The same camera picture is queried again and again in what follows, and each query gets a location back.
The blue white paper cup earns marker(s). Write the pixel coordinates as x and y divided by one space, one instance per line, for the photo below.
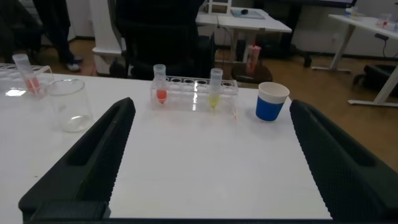
269 105

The grey desk tray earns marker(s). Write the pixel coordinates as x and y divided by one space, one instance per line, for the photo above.
255 15

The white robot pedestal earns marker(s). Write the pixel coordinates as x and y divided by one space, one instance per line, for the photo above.
104 31

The brown topped stool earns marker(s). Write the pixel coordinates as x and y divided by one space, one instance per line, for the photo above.
252 74

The pink pigment test tube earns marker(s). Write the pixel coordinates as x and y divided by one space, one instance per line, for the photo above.
29 77

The white drawer organizer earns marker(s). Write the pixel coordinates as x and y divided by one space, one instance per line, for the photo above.
219 5

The long white desk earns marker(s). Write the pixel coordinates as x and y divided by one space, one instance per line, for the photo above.
367 25

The red pigment test tube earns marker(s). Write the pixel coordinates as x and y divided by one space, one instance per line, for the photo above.
160 87

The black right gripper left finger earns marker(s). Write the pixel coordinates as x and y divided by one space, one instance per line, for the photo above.
93 161

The clear acrylic tube rack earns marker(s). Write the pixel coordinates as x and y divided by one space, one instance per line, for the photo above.
189 99
46 74

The pink drink cup with straw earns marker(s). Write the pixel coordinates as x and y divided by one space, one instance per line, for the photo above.
253 59

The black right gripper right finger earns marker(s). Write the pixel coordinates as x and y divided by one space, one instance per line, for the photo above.
342 174

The yellow pigment test tube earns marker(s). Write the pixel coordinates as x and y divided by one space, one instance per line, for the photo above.
215 90

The clear glass beaker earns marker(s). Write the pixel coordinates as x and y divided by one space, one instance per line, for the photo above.
71 105

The small black mouse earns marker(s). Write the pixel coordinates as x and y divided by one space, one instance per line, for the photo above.
244 12

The black wheeled robot base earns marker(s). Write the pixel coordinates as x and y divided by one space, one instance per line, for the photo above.
379 77

